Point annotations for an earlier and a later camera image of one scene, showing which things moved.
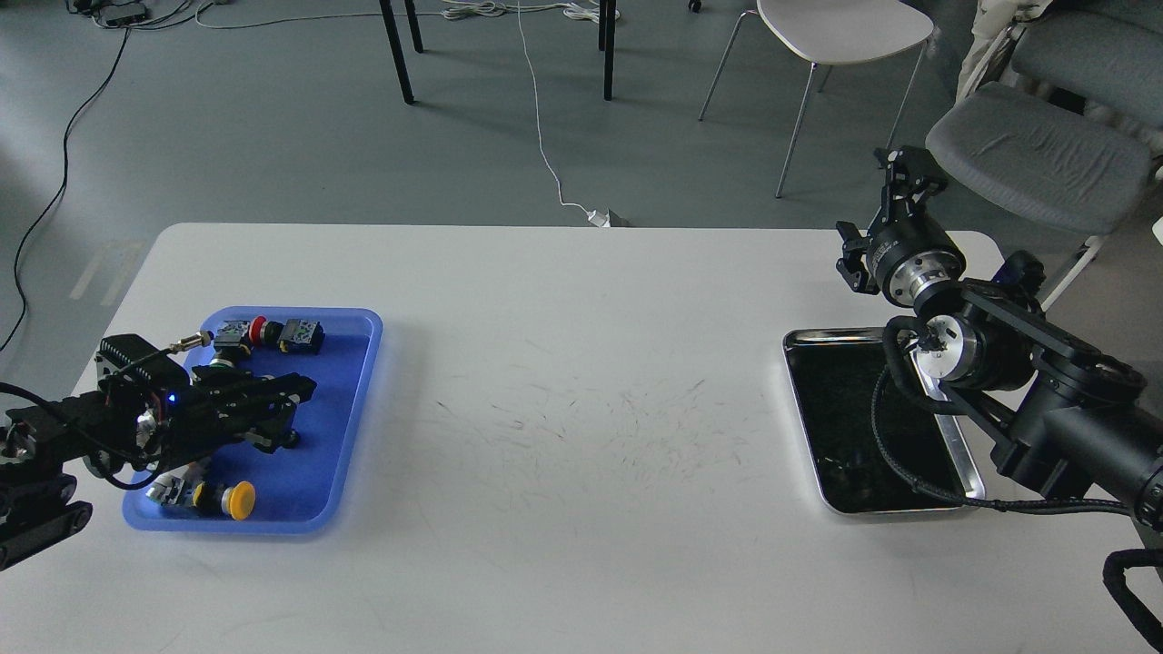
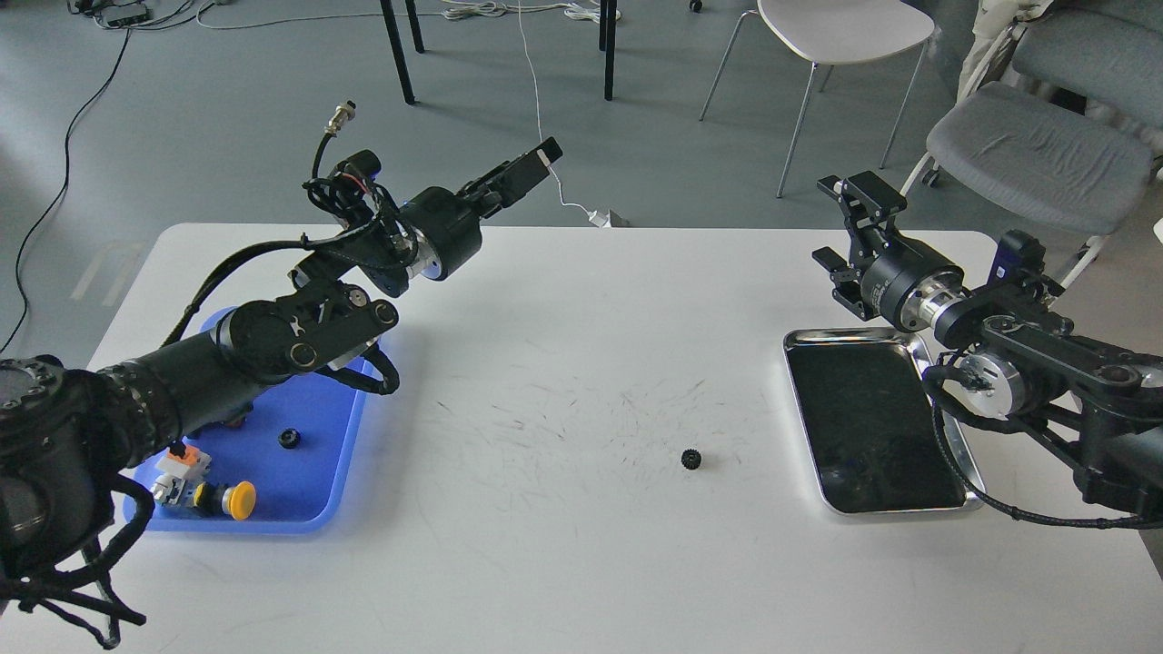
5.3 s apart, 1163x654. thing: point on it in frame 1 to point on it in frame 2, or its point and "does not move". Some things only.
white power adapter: (600, 220) does not move
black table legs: (606, 42) does not move
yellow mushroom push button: (182, 487) does not move
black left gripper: (196, 421) to (448, 227)
